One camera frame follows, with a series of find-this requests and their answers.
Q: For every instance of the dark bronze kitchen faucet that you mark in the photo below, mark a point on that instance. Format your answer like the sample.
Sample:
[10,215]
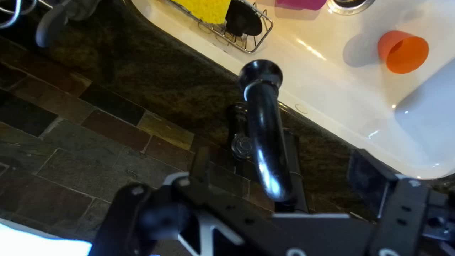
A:
[265,128]

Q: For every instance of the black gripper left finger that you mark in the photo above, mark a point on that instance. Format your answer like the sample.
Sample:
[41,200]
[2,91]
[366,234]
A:
[128,222]

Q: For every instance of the black scrubber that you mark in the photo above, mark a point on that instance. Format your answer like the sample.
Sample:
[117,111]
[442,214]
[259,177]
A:
[242,19]

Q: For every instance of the orange plastic cup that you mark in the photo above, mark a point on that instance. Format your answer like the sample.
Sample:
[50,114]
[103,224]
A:
[403,52]

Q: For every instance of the yellow sponge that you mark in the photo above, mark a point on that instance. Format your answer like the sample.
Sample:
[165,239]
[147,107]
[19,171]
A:
[206,9]

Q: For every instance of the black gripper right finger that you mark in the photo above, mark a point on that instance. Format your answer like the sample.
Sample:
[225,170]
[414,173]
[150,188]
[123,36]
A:
[407,218]

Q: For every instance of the pink plastic cup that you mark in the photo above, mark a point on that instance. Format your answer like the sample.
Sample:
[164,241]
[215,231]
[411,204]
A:
[300,3]

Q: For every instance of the dark bronze side sprayer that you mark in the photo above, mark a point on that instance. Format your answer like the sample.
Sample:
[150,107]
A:
[239,143]

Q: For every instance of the metal sink drain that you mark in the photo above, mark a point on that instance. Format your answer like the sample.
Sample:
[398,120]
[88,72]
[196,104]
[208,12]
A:
[350,5]

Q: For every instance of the white ceramic sink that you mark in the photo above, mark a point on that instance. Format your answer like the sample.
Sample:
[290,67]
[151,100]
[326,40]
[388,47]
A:
[332,80]

